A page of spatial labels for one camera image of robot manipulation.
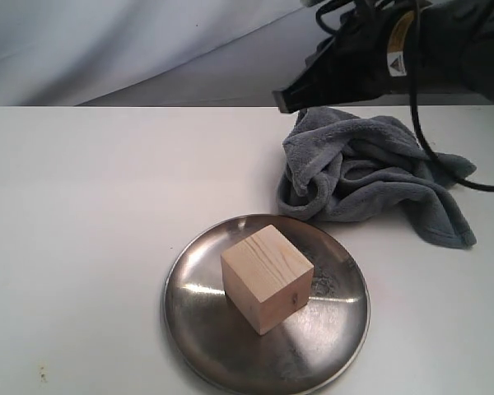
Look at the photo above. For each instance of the light wooden cube block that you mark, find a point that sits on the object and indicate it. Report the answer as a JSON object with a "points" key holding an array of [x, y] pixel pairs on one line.
{"points": [[267, 278]]}

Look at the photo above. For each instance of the white backdrop cloth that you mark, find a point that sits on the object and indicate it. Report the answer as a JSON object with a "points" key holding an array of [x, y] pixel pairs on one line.
{"points": [[151, 53]]}

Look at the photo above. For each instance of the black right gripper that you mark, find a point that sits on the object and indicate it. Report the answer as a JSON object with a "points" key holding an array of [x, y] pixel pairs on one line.
{"points": [[368, 54]]}

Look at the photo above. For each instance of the round stainless steel plate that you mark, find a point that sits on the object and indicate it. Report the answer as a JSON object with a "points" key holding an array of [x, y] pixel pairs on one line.
{"points": [[304, 353]]}

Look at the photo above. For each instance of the grey fleece cloth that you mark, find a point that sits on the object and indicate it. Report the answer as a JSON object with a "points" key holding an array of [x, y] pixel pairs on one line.
{"points": [[342, 168]]}

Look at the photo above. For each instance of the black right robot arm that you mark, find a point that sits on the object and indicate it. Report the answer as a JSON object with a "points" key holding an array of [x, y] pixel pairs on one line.
{"points": [[449, 47]]}

